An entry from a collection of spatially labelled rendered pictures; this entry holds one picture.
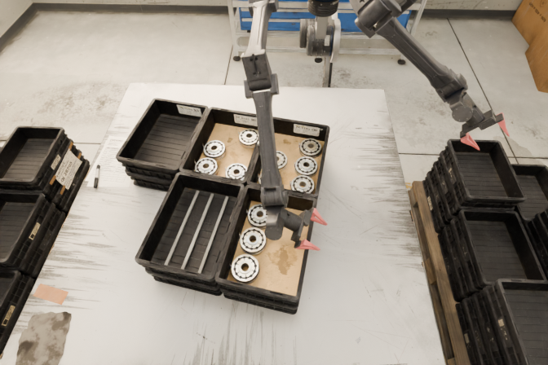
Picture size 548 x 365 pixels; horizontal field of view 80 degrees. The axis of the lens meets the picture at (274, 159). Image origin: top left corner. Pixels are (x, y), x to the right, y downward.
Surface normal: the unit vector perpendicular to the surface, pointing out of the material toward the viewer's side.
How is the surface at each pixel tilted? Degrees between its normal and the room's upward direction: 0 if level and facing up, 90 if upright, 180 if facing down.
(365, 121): 0
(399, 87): 0
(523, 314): 0
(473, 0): 90
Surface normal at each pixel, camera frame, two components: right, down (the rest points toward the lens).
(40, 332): 0.00, -0.59
